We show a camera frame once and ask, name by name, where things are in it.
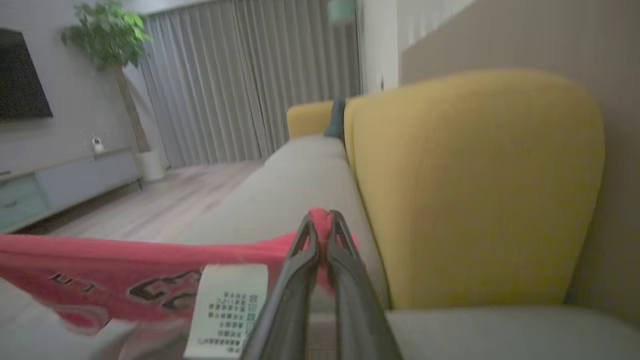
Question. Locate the small grey sofa seat cushion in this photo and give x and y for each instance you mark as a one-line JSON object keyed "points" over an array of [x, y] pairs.
{"points": [[300, 180]]}

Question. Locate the large grey sofa seat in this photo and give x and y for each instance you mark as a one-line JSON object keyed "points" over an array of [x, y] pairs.
{"points": [[500, 335]]}

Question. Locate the dark grey throw pillow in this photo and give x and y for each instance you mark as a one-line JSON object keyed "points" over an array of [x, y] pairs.
{"points": [[336, 120]]}

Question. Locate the small yellow sofa cushion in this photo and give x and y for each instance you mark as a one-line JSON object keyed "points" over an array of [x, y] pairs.
{"points": [[307, 120]]}

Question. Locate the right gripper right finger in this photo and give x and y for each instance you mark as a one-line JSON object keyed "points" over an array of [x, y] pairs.
{"points": [[360, 325]]}

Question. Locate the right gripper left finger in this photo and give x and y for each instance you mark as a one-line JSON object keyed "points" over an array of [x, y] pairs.
{"points": [[285, 320]]}

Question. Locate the white plant pot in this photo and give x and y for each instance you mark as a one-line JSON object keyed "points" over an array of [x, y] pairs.
{"points": [[150, 165]]}

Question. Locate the grey pleated curtain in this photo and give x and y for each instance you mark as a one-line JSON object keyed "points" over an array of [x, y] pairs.
{"points": [[225, 85]]}

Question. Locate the long grey tv cabinet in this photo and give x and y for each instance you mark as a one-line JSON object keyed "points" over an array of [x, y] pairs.
{"points": [[75, 180]]}

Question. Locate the small white security camera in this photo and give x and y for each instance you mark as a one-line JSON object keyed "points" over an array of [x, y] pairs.
{"points": [[98, 146]]}

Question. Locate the large yellow sofa back cushion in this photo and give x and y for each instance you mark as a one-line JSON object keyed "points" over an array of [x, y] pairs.
{"points": [[475, 190]]}

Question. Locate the red jersey with white trim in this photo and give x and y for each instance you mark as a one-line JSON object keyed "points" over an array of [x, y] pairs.
{"points": [[150, 260]]}

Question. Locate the green indoor tree plant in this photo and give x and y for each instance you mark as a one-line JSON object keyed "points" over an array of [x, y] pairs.
{"points": [[107, 35]]}

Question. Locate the black wall television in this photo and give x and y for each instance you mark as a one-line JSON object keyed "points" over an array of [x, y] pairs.
{"points": [[20, 75]]}

